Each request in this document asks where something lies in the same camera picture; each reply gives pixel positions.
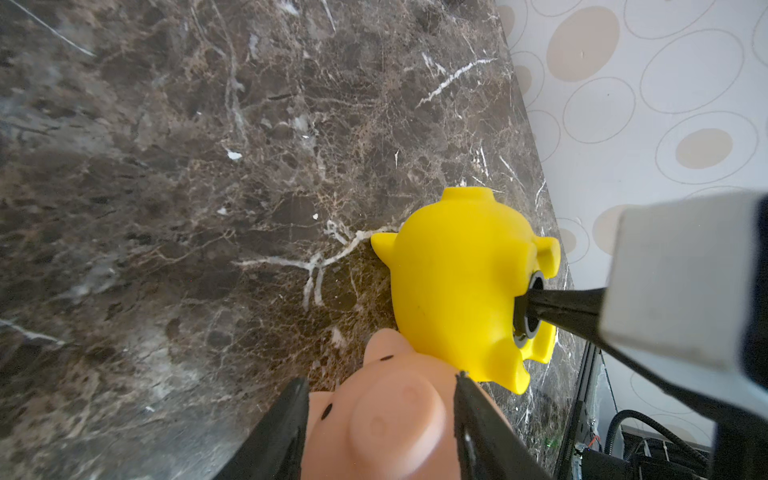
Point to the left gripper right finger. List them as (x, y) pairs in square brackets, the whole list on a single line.
[(487, 448)]

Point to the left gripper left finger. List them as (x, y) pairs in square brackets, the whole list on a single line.
[(274, 448)]

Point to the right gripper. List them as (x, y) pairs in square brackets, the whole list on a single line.
[(686, 302)]

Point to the black round plug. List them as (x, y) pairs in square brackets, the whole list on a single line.
[(528, 312)]

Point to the pink piggy bank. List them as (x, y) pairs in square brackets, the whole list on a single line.
[(391, 419)]

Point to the yellow piggy bank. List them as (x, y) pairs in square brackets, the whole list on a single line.
[(458, 267)]

